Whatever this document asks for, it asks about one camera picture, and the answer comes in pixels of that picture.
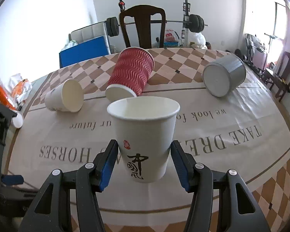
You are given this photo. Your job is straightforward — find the white cup black calligraphy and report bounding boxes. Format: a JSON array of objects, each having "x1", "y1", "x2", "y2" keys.
[{"x1": 107, "y1": 96, "x2": 180, "y2": 183}]

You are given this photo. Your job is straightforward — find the white cup bamboo print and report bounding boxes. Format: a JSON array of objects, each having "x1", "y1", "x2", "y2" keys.
[{"x1": 44, "y1": 79, "x2": 84, "y2": 113}]

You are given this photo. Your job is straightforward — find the leftmost white paper cup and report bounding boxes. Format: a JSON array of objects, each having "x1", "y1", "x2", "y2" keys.
[{"x1": 11, "y1": 112, "x2": 24, "y2": 129}]

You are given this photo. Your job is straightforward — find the grey paper cup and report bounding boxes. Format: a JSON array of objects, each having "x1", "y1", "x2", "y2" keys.
[{"x1": 202, "y1": 55, "x2": 246, "y2": 97}]

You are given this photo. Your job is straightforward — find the red ripple paper cup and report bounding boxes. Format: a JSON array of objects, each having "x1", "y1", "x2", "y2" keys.
[{"x1": 105, "y1": 47, "x2": 155, "y2": 102}]

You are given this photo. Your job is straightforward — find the checkered brown tablecloth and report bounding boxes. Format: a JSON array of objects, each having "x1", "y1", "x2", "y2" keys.
[{"x1": 4, "y1": 48, "x2": 290, "y2": 231}]

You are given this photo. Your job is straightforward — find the orange drink bottle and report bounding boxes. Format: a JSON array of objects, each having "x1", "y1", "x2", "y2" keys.
[{"x1": 0, "y1": 80, "x2": 16, "y2": 110}]

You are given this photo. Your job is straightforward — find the crumpled white orange wrapper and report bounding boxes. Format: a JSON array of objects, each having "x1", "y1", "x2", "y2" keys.
[{"x1": 8, "y1": 73, "x2": 32, "y2": 105}]

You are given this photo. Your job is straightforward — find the blue board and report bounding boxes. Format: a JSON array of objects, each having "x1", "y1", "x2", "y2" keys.
[{"x1": 59, "y1": 36, "x2": 110, "y2": 68}]

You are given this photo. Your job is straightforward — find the white plastic bag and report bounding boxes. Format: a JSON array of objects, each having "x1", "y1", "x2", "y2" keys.
[{"x1": 188, "y1": 32, "x2": 207, "y2": 49}]

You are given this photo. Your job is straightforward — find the red white shopping bag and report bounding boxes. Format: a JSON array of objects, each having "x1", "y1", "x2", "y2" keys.
[{"x1": 164, "y1": 29, "x2": 180, "y2": 43}]

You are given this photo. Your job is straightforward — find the small dark wooden stool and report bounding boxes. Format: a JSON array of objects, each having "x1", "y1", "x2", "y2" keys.
[{"x1": 262, "y1": 51, "x2": 290, "y2": 102}]

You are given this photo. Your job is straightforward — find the dark wooden chair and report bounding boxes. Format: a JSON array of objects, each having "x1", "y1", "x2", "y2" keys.
[{"x1": 119, "y1": 5, "x2": 166, "y2": 49}]

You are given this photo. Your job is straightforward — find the white barbell rack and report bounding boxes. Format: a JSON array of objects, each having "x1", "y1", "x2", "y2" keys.
[{"x1": 181, "y1": 0, "x2": 190, "y2": 48}]

